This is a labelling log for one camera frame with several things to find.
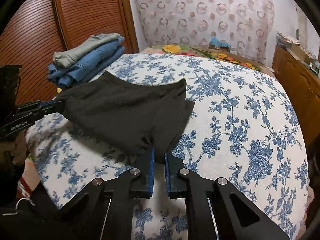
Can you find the blue floral bed sheet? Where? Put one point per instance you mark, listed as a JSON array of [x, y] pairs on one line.
[[243, 127]]

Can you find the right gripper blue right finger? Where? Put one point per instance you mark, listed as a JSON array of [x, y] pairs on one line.
[[175, 185]]

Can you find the colourful floral blanket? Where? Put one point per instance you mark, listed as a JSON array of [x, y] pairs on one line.
[[205, 52]]

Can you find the long wooden cabinet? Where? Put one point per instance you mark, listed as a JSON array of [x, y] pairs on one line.
[[302, 88]]

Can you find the brown louvered wardrobe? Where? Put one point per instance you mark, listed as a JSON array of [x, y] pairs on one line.
[[33, 30]]

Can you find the black shorts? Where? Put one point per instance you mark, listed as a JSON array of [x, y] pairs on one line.
[[127, 116]]

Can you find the beige side curtain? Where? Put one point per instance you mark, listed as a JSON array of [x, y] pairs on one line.
[[302, 31]]

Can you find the folded grey pants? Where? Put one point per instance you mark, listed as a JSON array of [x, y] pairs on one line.
[[67, 58]]

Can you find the cardboard box on cabinet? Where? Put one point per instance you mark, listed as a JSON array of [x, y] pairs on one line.
[[301, 54]]

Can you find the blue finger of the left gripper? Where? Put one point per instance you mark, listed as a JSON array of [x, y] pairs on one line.
[[51, 110], [51, 103]]

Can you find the stack of papers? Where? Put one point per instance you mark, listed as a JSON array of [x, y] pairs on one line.
[[289, 39]]

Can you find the folded blue jeans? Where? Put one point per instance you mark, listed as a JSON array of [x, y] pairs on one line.
[[86, 67]]

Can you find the pink circle pattern curtain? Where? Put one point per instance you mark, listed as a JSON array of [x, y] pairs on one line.
[[242, 24]]

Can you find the person left hand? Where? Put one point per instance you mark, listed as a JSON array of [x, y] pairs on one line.
[[17, 149]]

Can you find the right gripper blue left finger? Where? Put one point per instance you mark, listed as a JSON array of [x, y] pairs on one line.
[[143, 172]]

